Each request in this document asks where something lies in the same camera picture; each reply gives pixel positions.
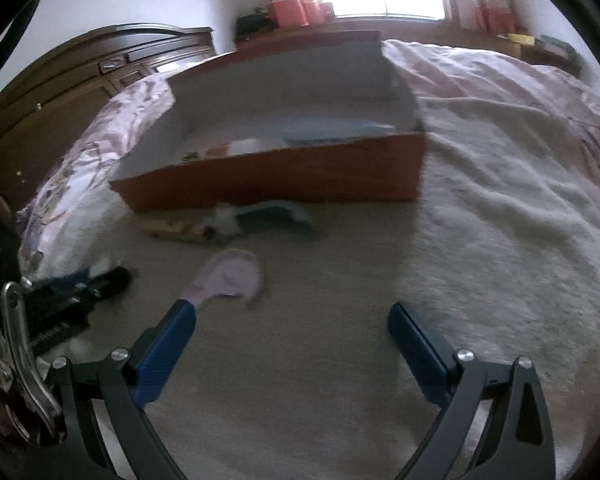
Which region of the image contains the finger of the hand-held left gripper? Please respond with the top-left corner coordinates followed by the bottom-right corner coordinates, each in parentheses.
top-left (27, 305), bottom-right (91, 356)
top-left (22, 266), bottom-right (132, 311)

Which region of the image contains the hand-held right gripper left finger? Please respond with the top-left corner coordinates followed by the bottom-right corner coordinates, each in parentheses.
top-left (45, 300), bottom-right (197, 480)

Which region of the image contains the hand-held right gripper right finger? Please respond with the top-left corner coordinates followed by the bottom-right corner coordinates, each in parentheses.
top-left (387, 301), bottom-right (556, 480)

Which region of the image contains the small white cube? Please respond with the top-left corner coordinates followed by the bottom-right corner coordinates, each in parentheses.
top-left (229, 139), bottom-right (262, 157)

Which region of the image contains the orange cardboard box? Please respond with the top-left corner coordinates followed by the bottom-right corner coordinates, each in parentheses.
top-left (111, 30), bottom-right (428, 213)

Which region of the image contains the silver metal spring clip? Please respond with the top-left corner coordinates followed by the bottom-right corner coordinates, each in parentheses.
top-left (0, 281), bottom-right (63, 441)

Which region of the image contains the pale lavender cloth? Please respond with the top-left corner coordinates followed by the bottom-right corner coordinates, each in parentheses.
top-left (180, 249), bottom-right (262, 311)

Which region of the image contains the small wooden piece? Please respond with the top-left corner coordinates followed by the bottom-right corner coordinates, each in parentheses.
top-left (142, 217), bottom-right (206, 244)

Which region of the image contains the white fluffy blanket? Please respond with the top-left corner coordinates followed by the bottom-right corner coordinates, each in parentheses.
top-left (25, 95), bottom-right (600, 480)

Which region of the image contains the floral pink quilt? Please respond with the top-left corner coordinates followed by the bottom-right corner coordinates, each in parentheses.
top-left (17, 40), bottom-right (600, 271)

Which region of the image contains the dark wooden headboard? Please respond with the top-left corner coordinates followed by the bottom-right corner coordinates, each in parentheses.
top-left (0, 24), bottom-right (216, 211)

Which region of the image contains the teal brush with white head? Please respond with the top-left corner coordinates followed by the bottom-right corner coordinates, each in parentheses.
top-left (202, 200), bottom-right (315, 240)

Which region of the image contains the stack of books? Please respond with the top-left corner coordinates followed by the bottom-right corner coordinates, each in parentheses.
top-left (540, 35), bottom-right (578, 61)

